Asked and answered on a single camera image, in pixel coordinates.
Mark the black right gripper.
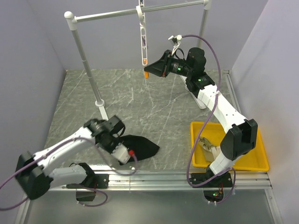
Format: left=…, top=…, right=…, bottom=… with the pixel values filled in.
left=145, top=50, right=193, bottom=78

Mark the orange clothes clip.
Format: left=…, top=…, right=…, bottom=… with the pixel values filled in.
left=144, top=71, right=149, bottom=79

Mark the black underwear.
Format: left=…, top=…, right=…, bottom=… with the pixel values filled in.
left=120, top=135, right=160, bottom=162

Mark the white plastic hanger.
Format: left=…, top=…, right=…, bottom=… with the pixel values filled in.
left=136, top=0, right=148, bottom=67

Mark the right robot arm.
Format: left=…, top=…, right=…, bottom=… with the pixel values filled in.
left=144, top=47, right=258, bottom=187

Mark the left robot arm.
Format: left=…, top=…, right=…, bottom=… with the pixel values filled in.
left=15, top=116, right=130, bottom=200

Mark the purple clothes clip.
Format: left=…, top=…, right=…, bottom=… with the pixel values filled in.
left=142, top=35, right=148, bottom=49

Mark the white metal clothes rack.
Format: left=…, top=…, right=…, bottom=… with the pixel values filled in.
left=63, top=0, right=212, bottom=119

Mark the beige cloth in bin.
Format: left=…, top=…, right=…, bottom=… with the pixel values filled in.
left=198, top=137, right=221, bottom=162

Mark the yellow plastic bin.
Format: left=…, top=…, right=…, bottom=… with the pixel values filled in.
left=191, top=121, right=269, bottom=172

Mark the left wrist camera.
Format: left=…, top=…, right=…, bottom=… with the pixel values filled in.
left=111, top=143, right=131, bottom=164

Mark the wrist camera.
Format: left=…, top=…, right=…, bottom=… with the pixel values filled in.
left=111, top=143, right=131, bottom=164
left=168, top=35, right=182, bottom=45

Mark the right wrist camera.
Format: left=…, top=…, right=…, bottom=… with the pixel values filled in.
left=168, top=35, right=182, bottom=45

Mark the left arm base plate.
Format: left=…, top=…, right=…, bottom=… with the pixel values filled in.
left=66, top=174, right=109, bottom=189

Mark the aluminium front rail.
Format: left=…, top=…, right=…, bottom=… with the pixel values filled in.
left=16, top=170, right=275, bottom=224

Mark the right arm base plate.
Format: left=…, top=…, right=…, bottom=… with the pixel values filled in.
left=189, top=172, right=233, bottom=188

